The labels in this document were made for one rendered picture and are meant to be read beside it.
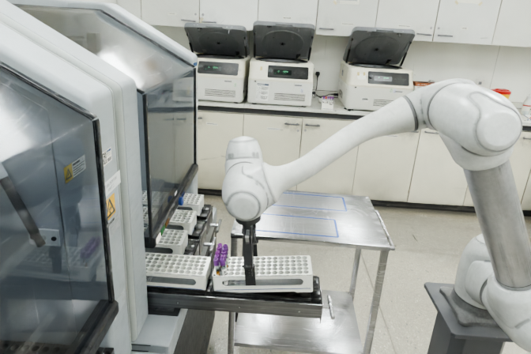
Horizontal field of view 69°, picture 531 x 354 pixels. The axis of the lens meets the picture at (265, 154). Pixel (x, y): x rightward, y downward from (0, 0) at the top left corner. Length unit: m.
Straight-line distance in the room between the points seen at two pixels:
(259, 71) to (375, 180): 1.43
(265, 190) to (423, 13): 3.07
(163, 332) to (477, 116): 0.98
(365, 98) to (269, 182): 2.60
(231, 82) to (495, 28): 2.32
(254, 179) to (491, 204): 0.57
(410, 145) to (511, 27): 1.32
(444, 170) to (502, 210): 2.75
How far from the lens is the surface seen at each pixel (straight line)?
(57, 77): 0.81
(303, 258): 1.27
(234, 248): 1.54
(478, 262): 1.41
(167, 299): 1.27
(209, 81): 3.40
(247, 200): 0.86
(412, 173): 3.74
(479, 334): 1.49
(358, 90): 3.42
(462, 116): 0.93
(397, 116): 1.08
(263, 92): 3.36
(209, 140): 3.50
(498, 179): 1.04
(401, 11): 3.74
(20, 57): 0.83
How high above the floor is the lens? 1.58
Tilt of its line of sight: 19 degrees down
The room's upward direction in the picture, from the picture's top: 3 degrees clockwise
